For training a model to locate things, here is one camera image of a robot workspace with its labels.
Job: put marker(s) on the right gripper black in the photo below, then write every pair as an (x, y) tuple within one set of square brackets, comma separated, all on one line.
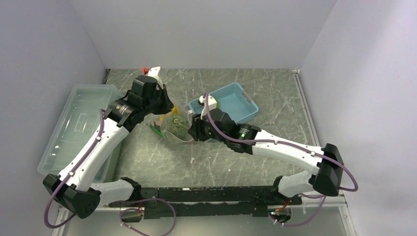
[(196, 129)]

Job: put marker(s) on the clear zip top bag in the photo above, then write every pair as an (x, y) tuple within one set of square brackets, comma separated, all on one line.
[(180, 110)]

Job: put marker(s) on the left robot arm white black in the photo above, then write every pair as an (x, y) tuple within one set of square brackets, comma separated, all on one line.
[(73, 187)]

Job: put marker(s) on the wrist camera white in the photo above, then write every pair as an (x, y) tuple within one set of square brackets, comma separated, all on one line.
[(208, 103), (153, 72)]

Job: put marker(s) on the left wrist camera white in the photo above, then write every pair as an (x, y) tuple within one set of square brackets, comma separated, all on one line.
[(153, 72)]

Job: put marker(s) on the light blue plastic basket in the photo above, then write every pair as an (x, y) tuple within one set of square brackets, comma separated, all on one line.
[(234, 100)]

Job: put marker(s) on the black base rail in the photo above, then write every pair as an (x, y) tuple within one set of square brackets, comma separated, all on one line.
[(160, 202)]

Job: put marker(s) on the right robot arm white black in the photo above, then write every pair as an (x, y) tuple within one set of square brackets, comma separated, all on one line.
[(321, 166)]

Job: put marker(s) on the green netted melon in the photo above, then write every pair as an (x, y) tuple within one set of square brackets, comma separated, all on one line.
[(178, 126)]

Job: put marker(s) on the yellow banana bunch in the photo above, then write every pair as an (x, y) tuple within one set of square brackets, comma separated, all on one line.
[(160, 120)]

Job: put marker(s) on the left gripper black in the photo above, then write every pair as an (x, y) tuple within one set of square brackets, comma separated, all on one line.
[(167, 104)]

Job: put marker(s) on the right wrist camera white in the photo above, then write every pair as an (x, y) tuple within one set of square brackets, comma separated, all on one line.
[(208, 103)]

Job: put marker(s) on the clear plastic storage bin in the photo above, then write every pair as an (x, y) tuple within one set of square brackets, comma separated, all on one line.
[(76, 125)]

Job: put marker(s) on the green chili pepper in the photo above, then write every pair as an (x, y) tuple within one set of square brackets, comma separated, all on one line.
[(156, 130)]

